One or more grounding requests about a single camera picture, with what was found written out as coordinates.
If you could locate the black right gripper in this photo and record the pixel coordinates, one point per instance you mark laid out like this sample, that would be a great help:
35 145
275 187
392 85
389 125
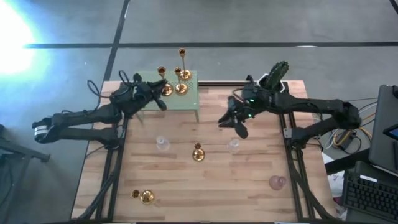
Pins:
252 99

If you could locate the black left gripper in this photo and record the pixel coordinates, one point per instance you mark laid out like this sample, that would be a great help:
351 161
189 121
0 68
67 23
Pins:
140 96

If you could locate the gold candlestick holder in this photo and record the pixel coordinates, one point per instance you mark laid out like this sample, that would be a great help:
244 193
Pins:
167 90
185 75
146 197
198 154
181 89

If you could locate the clear ribbed glass candle holder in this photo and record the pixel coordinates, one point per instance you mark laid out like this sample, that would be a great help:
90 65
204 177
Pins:
233 146
162 144

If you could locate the pink ribbed glass candle holder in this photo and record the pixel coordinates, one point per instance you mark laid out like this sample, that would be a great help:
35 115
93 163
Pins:
276 183

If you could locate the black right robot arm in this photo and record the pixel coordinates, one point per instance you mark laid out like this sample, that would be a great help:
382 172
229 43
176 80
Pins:
311 104

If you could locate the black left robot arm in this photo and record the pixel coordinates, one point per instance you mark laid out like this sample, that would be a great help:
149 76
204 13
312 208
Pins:
81 116

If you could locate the sage green metal side table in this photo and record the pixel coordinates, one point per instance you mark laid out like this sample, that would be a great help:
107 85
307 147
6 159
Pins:
180 102

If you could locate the white angular plant pot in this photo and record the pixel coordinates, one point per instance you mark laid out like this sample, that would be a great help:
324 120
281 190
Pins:
282 86

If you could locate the green cactus plant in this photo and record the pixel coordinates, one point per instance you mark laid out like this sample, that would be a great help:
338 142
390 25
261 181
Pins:
276 73

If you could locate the black power adapter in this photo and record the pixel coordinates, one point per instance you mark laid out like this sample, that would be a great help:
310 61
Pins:
348 140

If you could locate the white paper sheet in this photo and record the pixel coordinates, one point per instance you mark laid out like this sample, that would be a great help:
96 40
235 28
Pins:
334 183

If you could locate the black metal stand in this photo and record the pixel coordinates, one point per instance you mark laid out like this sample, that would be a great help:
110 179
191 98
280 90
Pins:
25 152

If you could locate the dark grey laptop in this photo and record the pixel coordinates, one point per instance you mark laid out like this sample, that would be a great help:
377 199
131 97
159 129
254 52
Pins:
384 112

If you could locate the black keyboard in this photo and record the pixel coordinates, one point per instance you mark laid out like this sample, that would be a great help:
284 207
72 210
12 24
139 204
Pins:
370 196

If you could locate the phone with blue screen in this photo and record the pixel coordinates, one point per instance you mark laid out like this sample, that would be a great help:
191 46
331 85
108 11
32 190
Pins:
393 133

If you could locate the black aluminium table frame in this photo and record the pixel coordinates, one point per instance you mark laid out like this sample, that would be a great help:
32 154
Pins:
293 174

